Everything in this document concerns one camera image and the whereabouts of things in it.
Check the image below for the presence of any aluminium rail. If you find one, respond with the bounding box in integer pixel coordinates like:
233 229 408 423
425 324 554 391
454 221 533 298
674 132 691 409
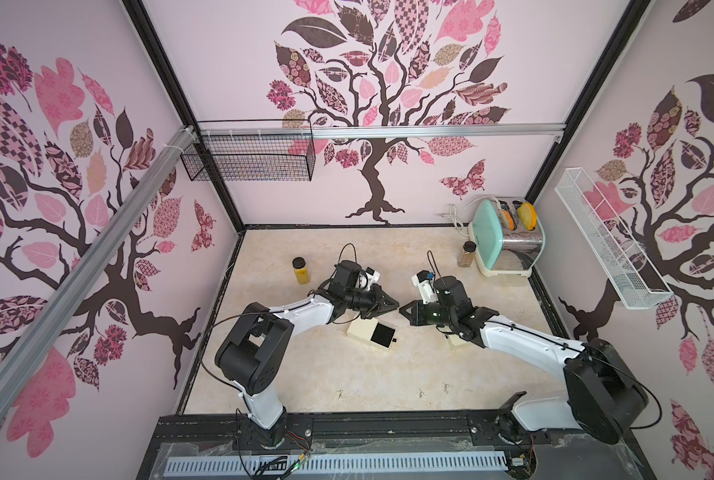
0 126 197 420
201 123 566 140

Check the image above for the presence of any white toaster cable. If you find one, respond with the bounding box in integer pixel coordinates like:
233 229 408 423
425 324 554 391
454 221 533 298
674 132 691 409
440 195 502 239

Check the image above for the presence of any brown spice jar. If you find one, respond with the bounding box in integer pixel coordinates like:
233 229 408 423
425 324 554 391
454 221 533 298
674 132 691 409
457 240 477 268

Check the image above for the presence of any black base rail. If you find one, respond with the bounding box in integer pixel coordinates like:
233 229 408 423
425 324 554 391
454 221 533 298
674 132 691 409
136 410 655 479

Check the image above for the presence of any cream drawer jewelry box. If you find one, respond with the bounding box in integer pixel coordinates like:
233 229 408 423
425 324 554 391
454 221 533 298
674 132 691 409
346 319 396 350

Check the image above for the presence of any white wire shelf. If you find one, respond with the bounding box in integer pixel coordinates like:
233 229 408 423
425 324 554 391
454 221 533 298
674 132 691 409
555 167 674 310

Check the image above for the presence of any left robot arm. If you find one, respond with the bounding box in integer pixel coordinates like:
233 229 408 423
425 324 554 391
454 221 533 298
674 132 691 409
214 260 399 433

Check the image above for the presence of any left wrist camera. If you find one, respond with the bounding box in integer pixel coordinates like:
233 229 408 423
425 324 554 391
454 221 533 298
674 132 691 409
356 267 380 291

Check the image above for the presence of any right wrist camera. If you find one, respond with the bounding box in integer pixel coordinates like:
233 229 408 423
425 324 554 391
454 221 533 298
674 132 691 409
411 270 438 304

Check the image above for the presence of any white slotted cable duct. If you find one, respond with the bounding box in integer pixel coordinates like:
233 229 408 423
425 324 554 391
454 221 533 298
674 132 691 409
162 451 508 479

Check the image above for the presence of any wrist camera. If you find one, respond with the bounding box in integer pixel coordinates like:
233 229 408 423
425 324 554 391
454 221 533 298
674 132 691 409
356 267 380 291
411 270 438 304

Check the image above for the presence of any yellow spice jar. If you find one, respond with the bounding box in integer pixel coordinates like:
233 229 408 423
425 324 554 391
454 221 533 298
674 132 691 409
291 256 311 285

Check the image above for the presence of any aluminium rail left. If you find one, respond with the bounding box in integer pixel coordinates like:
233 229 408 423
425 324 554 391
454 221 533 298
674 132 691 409
0 126 197 420

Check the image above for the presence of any aluminium rail back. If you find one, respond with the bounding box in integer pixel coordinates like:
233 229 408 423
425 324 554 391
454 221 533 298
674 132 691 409
201 123 566 140

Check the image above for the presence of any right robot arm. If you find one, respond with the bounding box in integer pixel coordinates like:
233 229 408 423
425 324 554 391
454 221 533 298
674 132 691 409
400 270 649 444

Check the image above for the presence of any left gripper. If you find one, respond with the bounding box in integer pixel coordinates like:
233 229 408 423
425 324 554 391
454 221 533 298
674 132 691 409
344 283 397 320

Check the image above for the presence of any mint green toaster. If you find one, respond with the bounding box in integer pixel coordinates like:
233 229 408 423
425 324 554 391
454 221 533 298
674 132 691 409
468 198 546 278

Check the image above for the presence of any black wire basket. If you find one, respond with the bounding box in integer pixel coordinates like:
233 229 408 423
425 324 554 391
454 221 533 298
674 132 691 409
181 117 316 182

